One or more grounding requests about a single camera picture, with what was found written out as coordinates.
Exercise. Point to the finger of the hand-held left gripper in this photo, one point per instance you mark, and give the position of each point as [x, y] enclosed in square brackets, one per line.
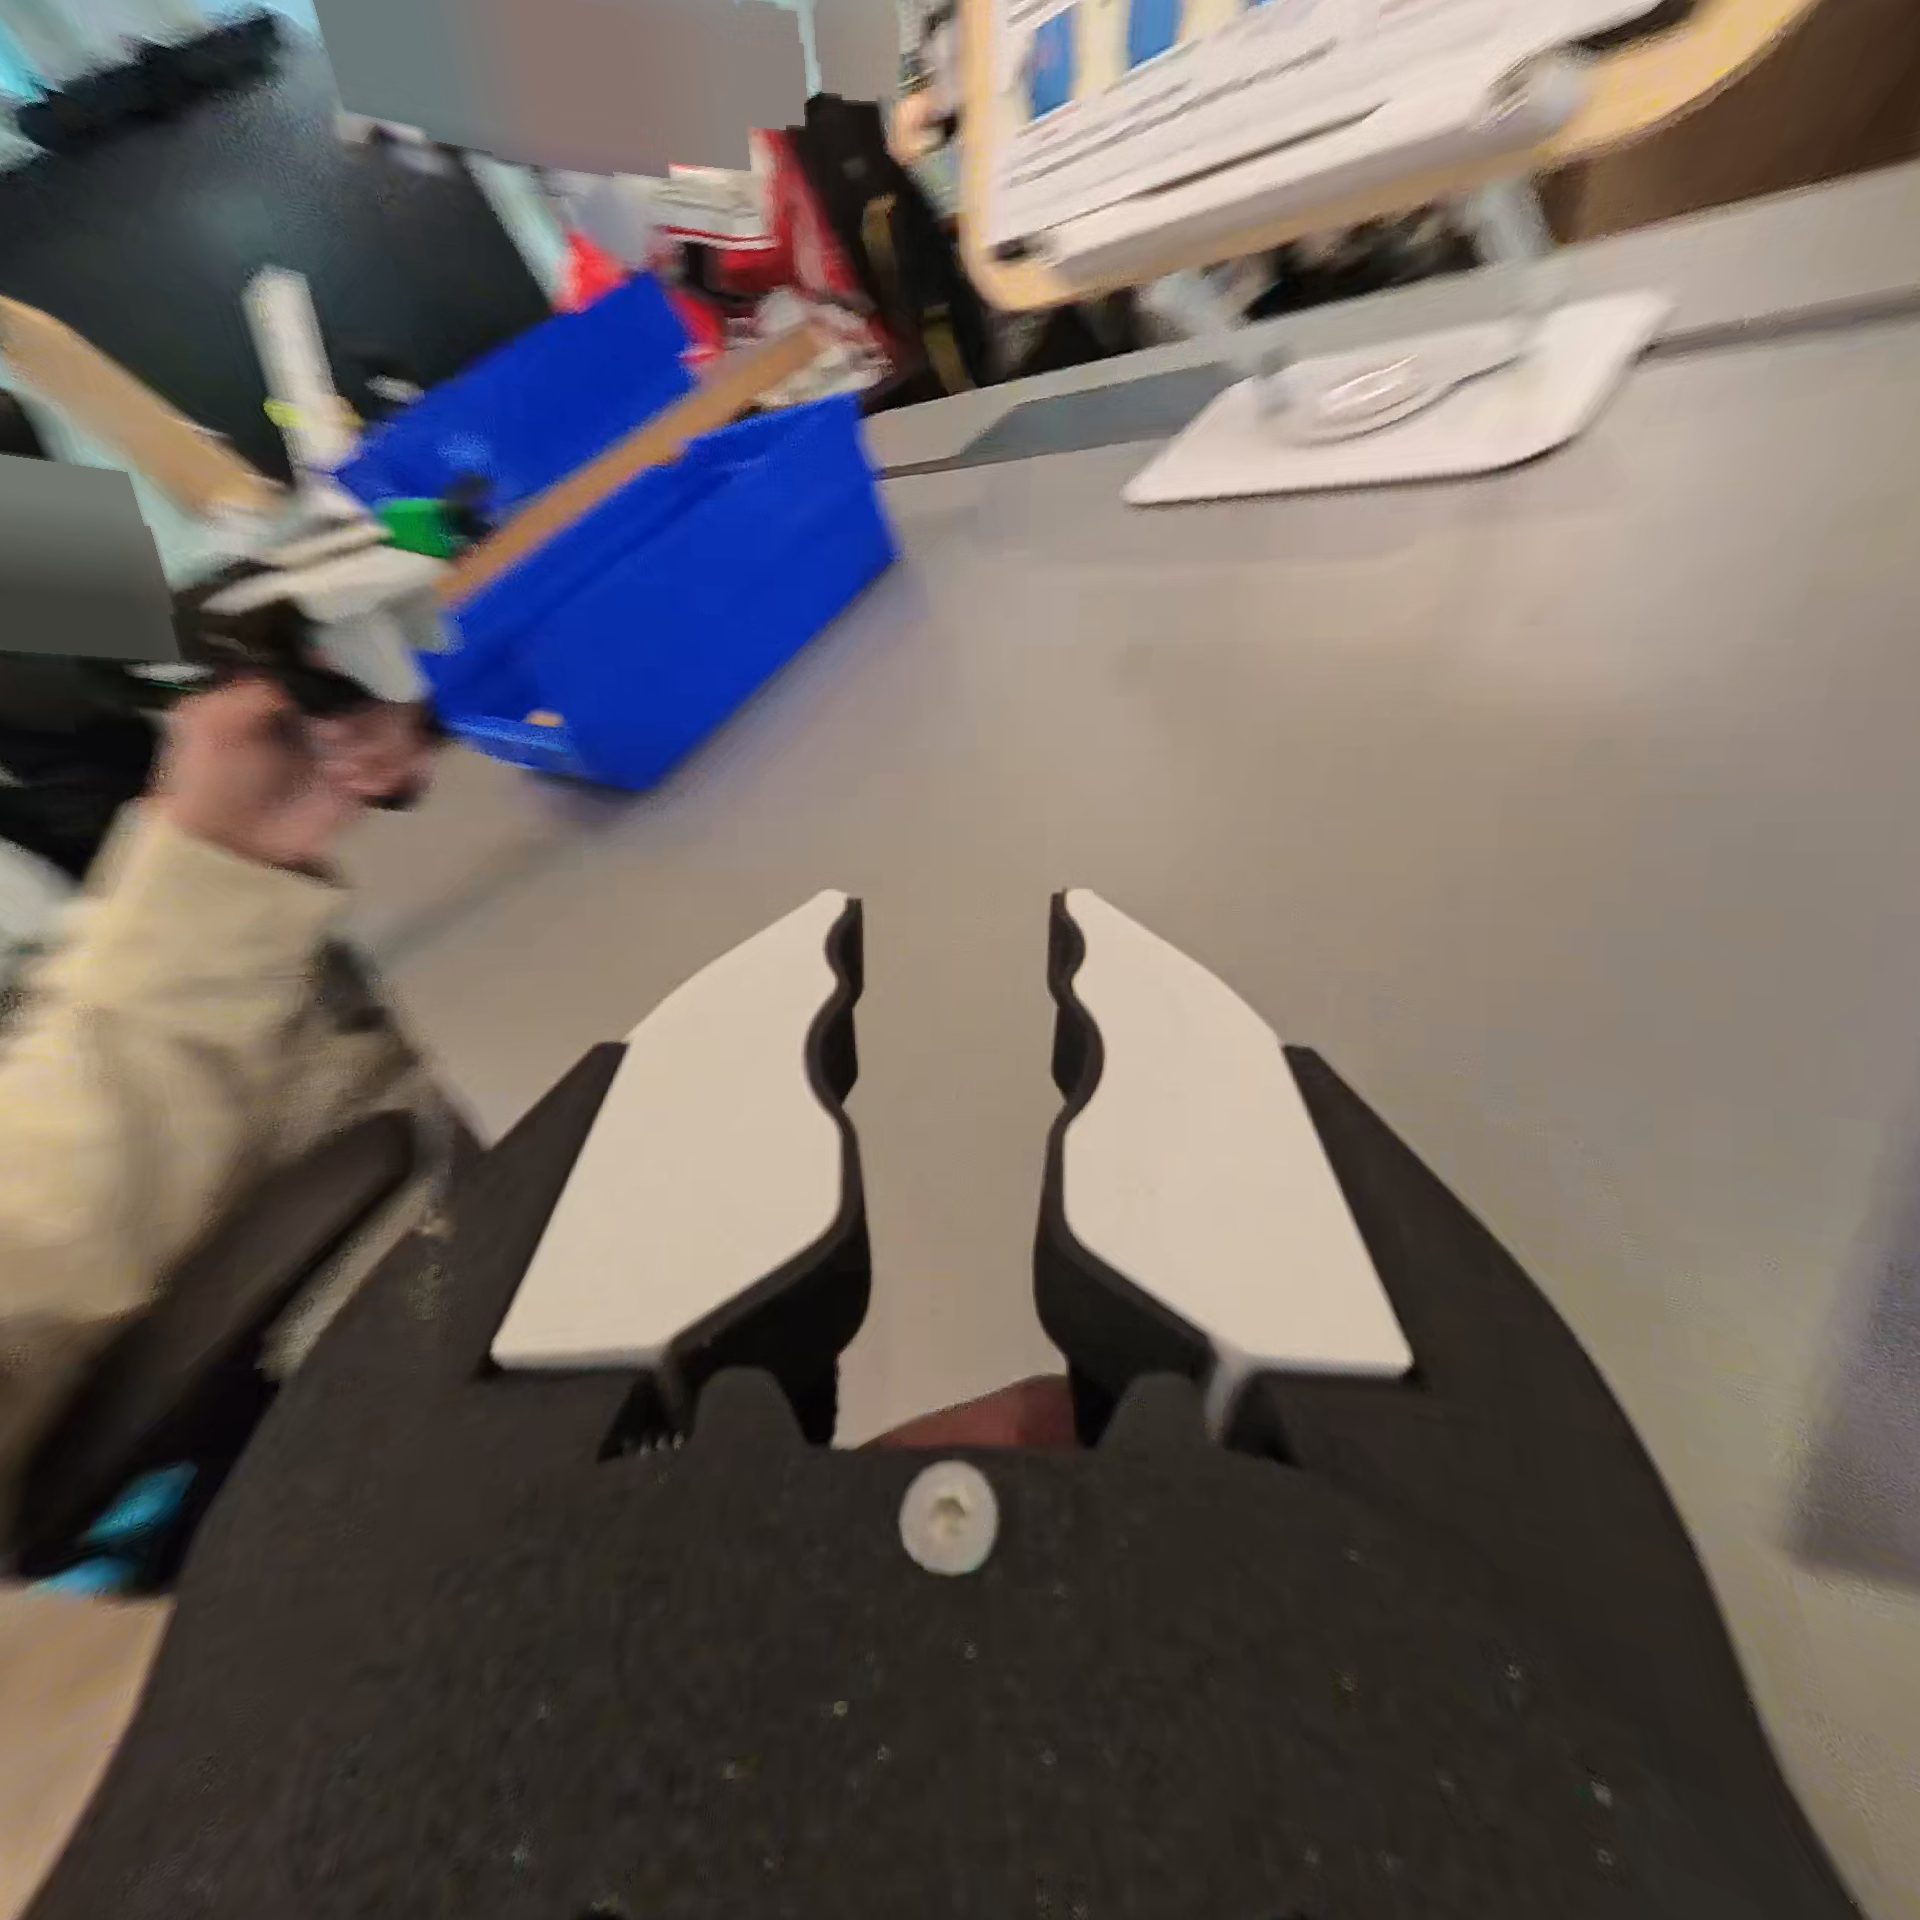
[308, 539]
[360, 628]

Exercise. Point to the tan angled board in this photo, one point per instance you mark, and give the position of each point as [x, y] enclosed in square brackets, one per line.
[120, 399]

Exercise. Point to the person's left hand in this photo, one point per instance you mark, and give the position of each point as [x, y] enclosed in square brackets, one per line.
[285, 796]

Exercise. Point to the printed instruction sheet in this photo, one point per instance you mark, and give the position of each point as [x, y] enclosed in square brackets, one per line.
[1201, 120]

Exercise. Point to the long wooden table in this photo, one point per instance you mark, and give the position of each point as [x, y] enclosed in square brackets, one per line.
[645, 435]

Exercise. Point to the blue plastic bin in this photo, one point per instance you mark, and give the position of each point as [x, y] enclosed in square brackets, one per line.
[525, 376]
[704, 599]

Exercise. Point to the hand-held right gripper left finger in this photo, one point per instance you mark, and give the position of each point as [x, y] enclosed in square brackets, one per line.
[690, 1184]

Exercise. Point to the white printed card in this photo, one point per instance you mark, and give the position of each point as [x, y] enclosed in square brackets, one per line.
[293, 359]

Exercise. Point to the tan hanging coat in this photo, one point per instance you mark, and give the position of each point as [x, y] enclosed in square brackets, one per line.
[1724, 149]

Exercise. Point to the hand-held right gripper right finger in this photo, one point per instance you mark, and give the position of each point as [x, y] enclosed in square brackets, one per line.
[1224, 1184]

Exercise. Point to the green wooden cube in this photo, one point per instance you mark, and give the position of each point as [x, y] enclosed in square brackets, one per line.
[424, 524]

